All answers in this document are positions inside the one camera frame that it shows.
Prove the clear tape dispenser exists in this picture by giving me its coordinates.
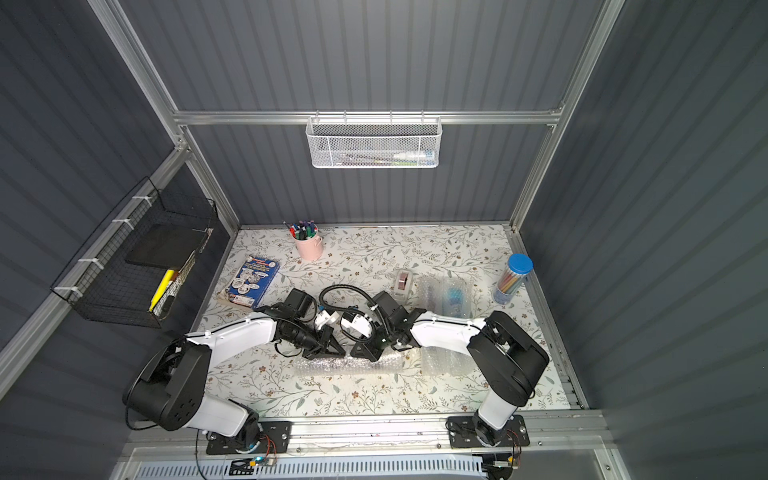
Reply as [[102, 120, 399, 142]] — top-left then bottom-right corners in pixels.
[[393, 269, 414, 298]]

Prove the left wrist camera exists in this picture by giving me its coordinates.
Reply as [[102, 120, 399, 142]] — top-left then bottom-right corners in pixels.
[[314, 309, 340, 331]]

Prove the black notebook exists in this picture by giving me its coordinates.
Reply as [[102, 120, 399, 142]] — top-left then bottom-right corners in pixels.
[[125, 224, 207, 271]]

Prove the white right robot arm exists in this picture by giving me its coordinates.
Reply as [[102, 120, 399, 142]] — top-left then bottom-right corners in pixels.
[[351, 292, 550, 447]]

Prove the purple bottle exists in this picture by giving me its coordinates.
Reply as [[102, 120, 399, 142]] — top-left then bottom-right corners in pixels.
[[308, 357, 403, 375]]

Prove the blue glass bottle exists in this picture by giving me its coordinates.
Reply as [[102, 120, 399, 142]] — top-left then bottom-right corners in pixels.
[[444, 287, 469, 318]]

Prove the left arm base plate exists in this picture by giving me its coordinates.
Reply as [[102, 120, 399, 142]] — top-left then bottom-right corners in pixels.
[[205, 421, 293, 455]]

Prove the yellow highlighter marker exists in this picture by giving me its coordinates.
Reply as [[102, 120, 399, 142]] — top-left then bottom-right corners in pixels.
[[149, 270, 178, 312]]

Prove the pink pen holder cup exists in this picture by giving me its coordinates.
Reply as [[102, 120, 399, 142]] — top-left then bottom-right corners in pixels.
[[294, 235, 324, 262]]

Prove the blue-lidded pencil tube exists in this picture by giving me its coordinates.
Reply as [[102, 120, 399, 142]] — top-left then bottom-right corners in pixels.
[[493, 253, 534, 305]]

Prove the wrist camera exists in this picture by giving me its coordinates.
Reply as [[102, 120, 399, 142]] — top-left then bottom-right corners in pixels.
[[341, 315, 374, 338], [314, 309, 340, 331]]

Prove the blue children's book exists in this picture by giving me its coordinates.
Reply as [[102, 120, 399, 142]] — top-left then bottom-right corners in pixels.
[[224, 255, 280, 309]]

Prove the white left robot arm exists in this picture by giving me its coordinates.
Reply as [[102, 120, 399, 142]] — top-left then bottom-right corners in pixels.
[[123, 289, 346, 449]]

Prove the black wire wall basket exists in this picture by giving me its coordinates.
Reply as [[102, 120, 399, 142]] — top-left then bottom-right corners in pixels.
[[52, 181, 218, 329]]

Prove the white wire mesh basket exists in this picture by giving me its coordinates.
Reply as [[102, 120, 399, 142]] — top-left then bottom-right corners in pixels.
[[305, 117, 443, 169]]

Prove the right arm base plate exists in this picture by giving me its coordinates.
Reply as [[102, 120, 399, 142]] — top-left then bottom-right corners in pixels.
[[444, 415, 530, 449]]

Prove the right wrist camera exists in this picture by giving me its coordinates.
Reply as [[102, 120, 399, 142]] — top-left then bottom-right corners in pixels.
[[341, 315, 374, 338]]

